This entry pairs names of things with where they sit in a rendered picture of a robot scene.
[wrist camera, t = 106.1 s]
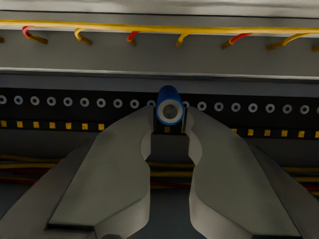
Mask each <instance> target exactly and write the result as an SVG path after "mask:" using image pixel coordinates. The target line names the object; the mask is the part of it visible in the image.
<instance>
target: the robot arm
mask: <svg viewBox="0 0 319 239"><path fill-rule="evenodd" d="M182 128H183V132H185V133H186V134H187V135H188V137H189V139H190V142H189V149H188V156H189V157H190V158H191V159H192V161H193V162H194V164H195V167H194V170H193V176H192V183H191V189H190V195H189V207H190V221H191V224H192V226H193V227H194V228H195V229H196V230H197V231H198V232H200V233H201V234H202V235H204V236H205V237H206V238H208V239H319V200H318V199H317V198H316V197H315V196H314V195H313V194H312V193H310V192H309V191H308V190H307V189H306V188H305V187H304V186H303V185H301V184H300V183H299V182H298V181H297V180H296V179H295V178H293V177H292V176H291V175H290V174H289V173H288V172H286V171H285V170H284V169H283V168H282V167H281V166H280V165H279V164H277V163H276V162H275V161H274V160H273V159H272V158H271V157H269V156H268V155H267V154H266V153H265V152H264V151H263V150H261V149H260V148H259V147H258V146H250V145H248V144H247V143H246V142H245V141H244V140H243V139H242V138H241V137H240V136H239V135H238V134H236V133H235V132H234V131H233V130H231V129H230V128H229V127H227V126H226V125H224V124H223V123H221V122H219V121H217V120H216V119H214V118H212V117H210V116H209V115H207V114H205V113H204V112H202V111H200V110H198V109H197V108H195V107H192V106H190V107H184V115H183V119H182ZM154 130H156V106H152V105H146V106H145V107H143V108H141V109H139V110H137V111H135V112H133V113H131V114H129V115H127V116H126V117H124V118H122V119H120V120H118V121H116V122H115V123H113V124H112V125H110V126H109V127H107V128H106V129H105V130H104V131H102V132H101V133H100V134H99V135H98V136H97V137H95V138H94V139H89V138H87V139H86V140H85V141H84V142H82V143H81V144H80V145H79V146H78V147H76V148H75V149H74V150H73V151H72V152H70V153H69V154H68V155H67V156H66V157H64V158H63V159H62V160H61V161H60V162H59V163H57V164H56V165H55V166H54V167H52V168H51V169H50V170H49V171H48V172H47V173H45V174H44V175H43V176H42V177H41V178H39V179H38V180H37V181H36V182H35V183H34V184H32V185H31V186H30V187H29V188H28V189H27V190H26V191H25V192H24V193H23V194H22V195H21V196H20V197H19V198H18V199H17V200H16V201H15V202H14V203H13V204H12V205H11V206H10V207H9V208H8V209H7V210H6V212H5V213H4V214H3V215H2V216H1V217H0V239H126V238H128V237H129V236H130V235H132V234H133V233H135V232H137V231H138V230H140V229H141V228H143V227H144V226H145V225H146V224H147V222H148V220H149V213H150V167H149V165H148V164H147V163H146V161H145V160H146V158H147V157H148V156H149V155H150V135H151V134H152V132H153V131H154Z"/></svg>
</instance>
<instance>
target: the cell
mask: <svg viewBox="0 0 319 239"><path fill-rule="evenodd" d="M183 115H184V105H183V103H182V101H181V98H180V96H179V94H178V92H177V90H176V88H175V87H173V86H171V85H166V86H163V87H162V88H161V89H160V91H159V94H158V99H157V104H156V116H157V118H158V120H159V121H160V122H161V123H163V124H165V125H175V124H177V123H179V122H180V121H181V120H182V119H183Z"/></svg>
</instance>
